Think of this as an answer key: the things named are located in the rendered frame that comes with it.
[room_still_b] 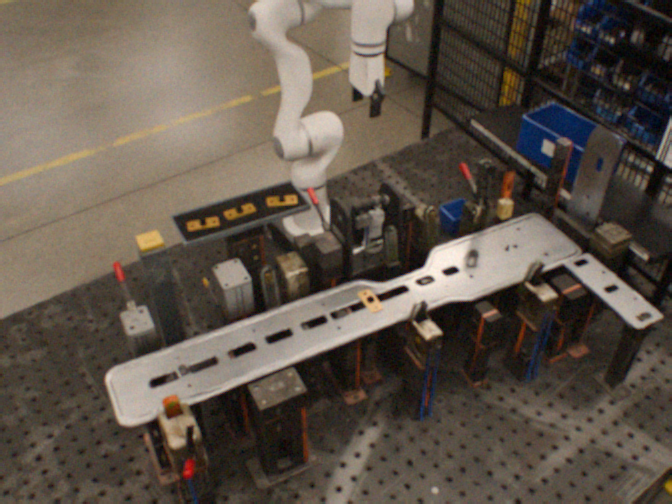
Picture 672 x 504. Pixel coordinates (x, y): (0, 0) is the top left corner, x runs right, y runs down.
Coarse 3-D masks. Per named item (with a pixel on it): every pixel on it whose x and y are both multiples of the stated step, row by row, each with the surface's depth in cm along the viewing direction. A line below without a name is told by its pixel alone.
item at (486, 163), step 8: (488, 160) 197; (480, 168) 196; (488, 168) 194; (480, 176) 198; (488, 176) 199; (480, 184) 199; (488, 184) 200; (480, 192) 200; (488, 192) 202; (480, 200) 202; (488, 200) 203; (480, 208) 203; (488, 208) 205
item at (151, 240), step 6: (144, 234) 180; (150, 234) 180; (156, 234) 180; (138, 240) 178; (144, 240) 178; (150, 240) 178; (156, 240) 178; (162, 240) 179; (144, 246) 177; (150, 246) 177; (156, 246) 178
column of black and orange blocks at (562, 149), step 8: (560, 144) 207; (568, 144) 206; (560, 152) 208; (568, 152) 209; (552, 160) 213; (560, 160) 210; (552, 168) 214; (560, 168) 212; (552, 176) 215; (560, 176) 214; (552, 184) 217; (560, 184) 217; (544, 192) 221; (552, 192) 218; (544, 200) 223; (552, 200) 221; (544, 208) 224; (552, 208) 223; (544, 216) 225; (552, 216) 226
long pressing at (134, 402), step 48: (480, 240) 203; (528, 240) 203; (336, 288) 187; (384, 288) 188; (432, 288) 188; (480, 288) 188; (240, 336) 174; (336, 336) 174; (144, 384) 163; (192, 384) 163; (240, 384) 164
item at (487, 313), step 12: (480, 312) 183; (492, 312) 182; (480, 324) 184; (492, 324) 181; (480, 336) 186; (492, 336) 184; (480, 348) 189; (468, 360) 197; (480, 360) 192; (456, 372) 203; (468, 372) 199; (480, 372) 196; (468, 384) 200; (480, 384) 199
